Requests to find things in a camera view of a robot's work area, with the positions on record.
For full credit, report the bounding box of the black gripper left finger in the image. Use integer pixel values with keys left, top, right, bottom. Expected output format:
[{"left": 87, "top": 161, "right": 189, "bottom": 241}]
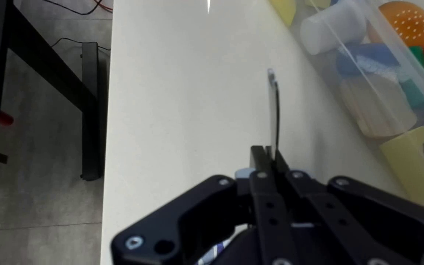
[{"left": 111, "top": 144, "right": 299, "bottom": 265}]

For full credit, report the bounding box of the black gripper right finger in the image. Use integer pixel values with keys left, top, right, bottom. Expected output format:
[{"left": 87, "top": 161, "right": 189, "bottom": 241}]
[{"left": 276, "top": 148, "right": 424, "bottom": 265}]

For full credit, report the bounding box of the grey cake slicer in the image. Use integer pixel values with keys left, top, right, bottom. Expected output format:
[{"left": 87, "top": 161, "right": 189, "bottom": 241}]
[{"left": 267, "top": 67, "right": 283, "bottom": 160}]

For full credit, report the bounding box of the blue toy cylinder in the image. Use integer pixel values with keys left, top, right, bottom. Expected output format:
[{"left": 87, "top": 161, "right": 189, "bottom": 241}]
[{"left": 336, "top": 42, "right": 401, "bottom": 77}]

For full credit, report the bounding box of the clear plastic toy bin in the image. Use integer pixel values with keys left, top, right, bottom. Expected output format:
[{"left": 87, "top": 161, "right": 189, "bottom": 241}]
[{"left": 270, "top": 0, "right": 424, "bottom": 210}]

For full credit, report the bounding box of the green toy block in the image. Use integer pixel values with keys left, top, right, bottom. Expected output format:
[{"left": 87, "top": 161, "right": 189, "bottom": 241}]
[{"left": 410, "top": 45, "right": 424, "bottom": 79}]

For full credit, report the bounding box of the white toy cylinder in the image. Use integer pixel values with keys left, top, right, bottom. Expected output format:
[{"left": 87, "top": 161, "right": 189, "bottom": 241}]
[{"left": 299, "top": 1, "right": 368, "bottom": 55}]

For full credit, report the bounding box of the orange toy ball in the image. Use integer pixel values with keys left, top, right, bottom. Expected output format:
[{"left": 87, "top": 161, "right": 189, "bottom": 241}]
[{"left": 379, "top": 0, "right": 424, "bottom": 48}]

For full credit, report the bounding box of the black desk frame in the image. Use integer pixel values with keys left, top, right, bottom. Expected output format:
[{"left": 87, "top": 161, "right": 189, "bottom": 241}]
[{"left": 0, "top": 0, "right": 108, "bottom": 182}]

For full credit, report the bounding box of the black floor cable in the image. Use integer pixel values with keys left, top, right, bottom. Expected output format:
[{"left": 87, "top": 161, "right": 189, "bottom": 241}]
[{"left": 40, "top": 0, "right": 115, "bottom": 17}]

